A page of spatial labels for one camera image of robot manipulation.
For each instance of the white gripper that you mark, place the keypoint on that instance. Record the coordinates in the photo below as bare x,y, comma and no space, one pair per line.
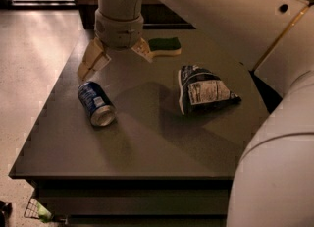
119,30

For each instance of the blue pepsi can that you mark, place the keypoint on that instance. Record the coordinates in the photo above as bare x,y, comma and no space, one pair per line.
99,109

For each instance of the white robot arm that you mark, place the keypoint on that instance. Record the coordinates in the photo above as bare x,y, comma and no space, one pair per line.
274,181

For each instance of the green yellow sponge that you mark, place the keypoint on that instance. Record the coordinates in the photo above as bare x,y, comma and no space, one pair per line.
165,47

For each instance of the black chip bag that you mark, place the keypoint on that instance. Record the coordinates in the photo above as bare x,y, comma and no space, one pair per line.
201,90

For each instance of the dark grey cabinet table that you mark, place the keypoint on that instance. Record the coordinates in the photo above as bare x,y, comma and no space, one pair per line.
152,166

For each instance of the green object in basket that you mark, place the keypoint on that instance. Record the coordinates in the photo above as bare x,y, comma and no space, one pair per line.
43,214

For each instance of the black object on floor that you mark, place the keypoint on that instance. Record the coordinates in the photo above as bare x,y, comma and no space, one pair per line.
5,213

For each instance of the wire basket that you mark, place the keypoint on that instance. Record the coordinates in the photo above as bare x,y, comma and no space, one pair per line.
32,209

